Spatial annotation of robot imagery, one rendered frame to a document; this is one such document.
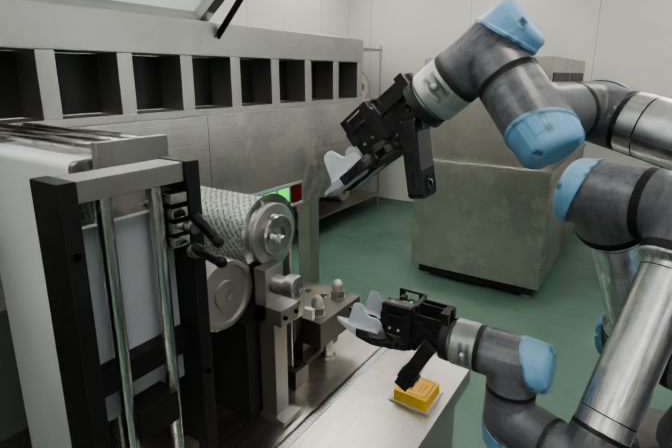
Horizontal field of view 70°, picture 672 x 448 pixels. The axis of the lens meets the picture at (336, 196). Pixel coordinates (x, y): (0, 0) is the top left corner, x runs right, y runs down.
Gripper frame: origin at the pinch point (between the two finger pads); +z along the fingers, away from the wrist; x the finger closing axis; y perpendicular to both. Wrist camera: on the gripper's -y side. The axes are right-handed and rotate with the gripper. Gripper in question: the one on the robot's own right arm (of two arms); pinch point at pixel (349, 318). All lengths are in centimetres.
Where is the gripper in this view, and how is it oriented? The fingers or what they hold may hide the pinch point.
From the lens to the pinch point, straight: 93.3
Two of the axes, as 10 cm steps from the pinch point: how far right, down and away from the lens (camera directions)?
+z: -8.3, -1.3, 5.4
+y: 0.0, -9.7, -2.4
